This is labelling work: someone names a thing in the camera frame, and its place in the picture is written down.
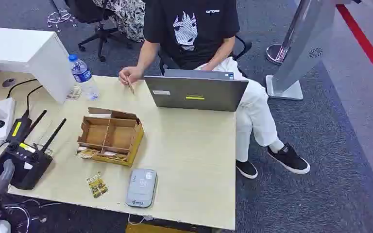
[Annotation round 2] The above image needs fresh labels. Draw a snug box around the black router with antennas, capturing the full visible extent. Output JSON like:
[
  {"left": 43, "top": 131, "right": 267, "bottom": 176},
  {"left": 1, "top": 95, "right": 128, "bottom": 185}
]
[{"left": 0, "top": 109, "right": 68, "bottom": 190}]

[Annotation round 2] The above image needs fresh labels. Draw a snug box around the white power strip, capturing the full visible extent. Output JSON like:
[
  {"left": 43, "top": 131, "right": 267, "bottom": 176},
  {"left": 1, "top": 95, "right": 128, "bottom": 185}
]
[{"left": 0, "top": 97, "right": 17, "bottom": 144}]

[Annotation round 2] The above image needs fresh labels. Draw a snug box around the card in wooden box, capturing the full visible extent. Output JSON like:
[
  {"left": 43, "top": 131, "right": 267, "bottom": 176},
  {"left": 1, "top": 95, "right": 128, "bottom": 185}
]
[
  {"left": 77, "top": 147, "right": 100, "bottom": 160},
  {"left": 102, "top": 150, "right": 128, "bottom": 162}
]

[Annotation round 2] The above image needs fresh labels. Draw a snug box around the yellow printed card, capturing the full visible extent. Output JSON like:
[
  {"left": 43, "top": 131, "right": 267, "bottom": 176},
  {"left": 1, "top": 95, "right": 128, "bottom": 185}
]
[{"left": 86, "top": 172, "right": 109, "bottom": 199}]

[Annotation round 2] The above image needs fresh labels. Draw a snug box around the clear plastic wrapper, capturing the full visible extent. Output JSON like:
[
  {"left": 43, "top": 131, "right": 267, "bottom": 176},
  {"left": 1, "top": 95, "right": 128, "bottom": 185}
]
[{"left": 66, "top": 86, "right": 83, "bottom": 100}]

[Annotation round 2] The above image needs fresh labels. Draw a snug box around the wooden card box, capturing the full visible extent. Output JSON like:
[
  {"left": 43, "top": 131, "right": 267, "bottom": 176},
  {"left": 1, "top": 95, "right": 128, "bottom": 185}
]
[{"left": 76, "top": 107, "right": 145, "bottom": 168}]

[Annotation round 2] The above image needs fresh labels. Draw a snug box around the clear water bottle blue cap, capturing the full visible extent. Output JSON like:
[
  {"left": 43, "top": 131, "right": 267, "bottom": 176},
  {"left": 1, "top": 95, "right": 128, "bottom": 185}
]
[{"left": 68, "top": 54, "right": 100, "bottom": 101}]

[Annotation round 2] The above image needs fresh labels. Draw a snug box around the grey card reader device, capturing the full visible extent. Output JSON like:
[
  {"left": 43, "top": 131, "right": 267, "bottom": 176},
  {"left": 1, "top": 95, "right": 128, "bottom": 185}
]
[{"left": 126, "top": 168, "right": 158, "bottom": 208}]

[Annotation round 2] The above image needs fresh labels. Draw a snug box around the yellow box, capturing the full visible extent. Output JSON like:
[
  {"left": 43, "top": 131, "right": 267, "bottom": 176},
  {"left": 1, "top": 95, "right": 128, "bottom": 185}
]
[{"left": 126, "top": 223, "right": 190, "bottom": 233}]

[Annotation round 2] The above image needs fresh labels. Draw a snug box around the person's hand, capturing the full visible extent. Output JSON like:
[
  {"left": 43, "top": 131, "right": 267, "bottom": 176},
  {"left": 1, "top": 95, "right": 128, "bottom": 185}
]
[{"left": 119, "top": 66, "right": 145, "bottom": 86}]

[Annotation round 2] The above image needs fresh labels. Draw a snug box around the person in patterned clothing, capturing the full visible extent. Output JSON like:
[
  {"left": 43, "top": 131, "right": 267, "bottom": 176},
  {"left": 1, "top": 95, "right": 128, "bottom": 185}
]
[{"left": 93, "top": 0, "right": 146, "bottom": 43}]

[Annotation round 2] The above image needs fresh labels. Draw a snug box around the grey laptop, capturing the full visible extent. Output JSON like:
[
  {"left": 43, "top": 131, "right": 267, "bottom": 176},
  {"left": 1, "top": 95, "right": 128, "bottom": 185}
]
[{"left": 143, "top": 69, "right": 249, "bottom": 112}]

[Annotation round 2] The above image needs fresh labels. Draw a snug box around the white standing kiosk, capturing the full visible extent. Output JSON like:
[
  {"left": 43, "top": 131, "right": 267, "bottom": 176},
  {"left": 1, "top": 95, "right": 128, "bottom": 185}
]
[{"left": 265, "top": 0, "right": 361, "bottom": 101}]

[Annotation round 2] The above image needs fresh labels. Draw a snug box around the silver cable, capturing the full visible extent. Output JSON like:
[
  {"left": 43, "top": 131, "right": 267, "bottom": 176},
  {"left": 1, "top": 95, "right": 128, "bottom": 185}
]
[{"left": 3, "top": 199, "right": 62, "bottom": 233}]

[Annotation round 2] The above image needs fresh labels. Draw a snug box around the black cable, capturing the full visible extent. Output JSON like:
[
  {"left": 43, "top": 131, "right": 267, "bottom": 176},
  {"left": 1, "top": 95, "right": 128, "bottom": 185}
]
[
  {"left": 6, "top": 79, "right": 38, "bottom": 99},
  {"left": 25, "top": 85, "right": 44, "bottom": 112}
]

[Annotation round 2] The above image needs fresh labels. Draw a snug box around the white cable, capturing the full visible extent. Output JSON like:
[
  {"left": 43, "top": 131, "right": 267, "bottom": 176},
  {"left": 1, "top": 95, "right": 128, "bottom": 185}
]
[{"left": 128, "top": 214, "right": 155, "bottom": 226}]

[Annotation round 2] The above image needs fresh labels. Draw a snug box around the chrome stanchion post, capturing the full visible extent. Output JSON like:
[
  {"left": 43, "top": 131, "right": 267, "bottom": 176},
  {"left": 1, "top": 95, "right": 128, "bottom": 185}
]
[{"left": 266, "top": 0, "right": 313, "bottom": 65}]

